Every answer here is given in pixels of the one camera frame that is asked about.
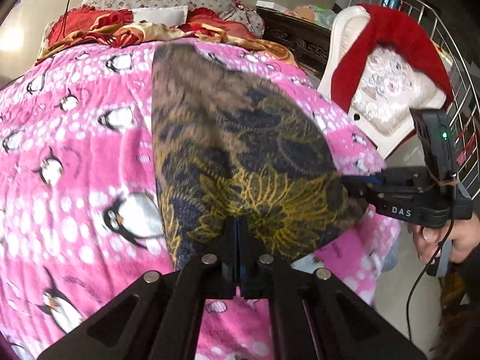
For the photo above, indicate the red cloth on chair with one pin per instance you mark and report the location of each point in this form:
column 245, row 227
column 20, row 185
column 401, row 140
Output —
column 395, row 29

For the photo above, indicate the red cushion right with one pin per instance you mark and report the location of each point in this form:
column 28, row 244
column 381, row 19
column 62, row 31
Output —
column 198, row 18

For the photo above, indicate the dark carved wooden nightstand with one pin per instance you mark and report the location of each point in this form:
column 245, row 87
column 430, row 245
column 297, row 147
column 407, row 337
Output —
column 308, row 42

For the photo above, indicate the pink penguin fleece blanket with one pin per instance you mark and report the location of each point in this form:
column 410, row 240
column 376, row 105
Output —
column 76, row 139

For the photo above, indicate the red heart cushion left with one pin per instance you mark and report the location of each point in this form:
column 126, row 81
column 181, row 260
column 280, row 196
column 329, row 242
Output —
column 86, row 18

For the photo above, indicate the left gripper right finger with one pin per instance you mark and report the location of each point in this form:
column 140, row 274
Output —
column 315, row 315

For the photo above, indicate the red gold satin quilt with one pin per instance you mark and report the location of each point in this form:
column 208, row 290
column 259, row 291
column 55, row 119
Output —
column 126, row 35

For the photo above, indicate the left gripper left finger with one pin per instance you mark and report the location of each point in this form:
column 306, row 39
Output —
column 158, row 316

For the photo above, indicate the metal stair railing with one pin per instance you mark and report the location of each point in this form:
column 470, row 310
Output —
column 464, row 110

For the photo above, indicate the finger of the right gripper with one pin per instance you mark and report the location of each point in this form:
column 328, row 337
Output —
column 363, row 191
column 361, row 180

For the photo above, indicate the white upholstered chair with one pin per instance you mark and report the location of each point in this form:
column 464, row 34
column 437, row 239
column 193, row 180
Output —
column 389, row 87

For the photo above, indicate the dark floral patterned garment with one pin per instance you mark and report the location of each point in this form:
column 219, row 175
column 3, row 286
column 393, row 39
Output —
column 231, row 143

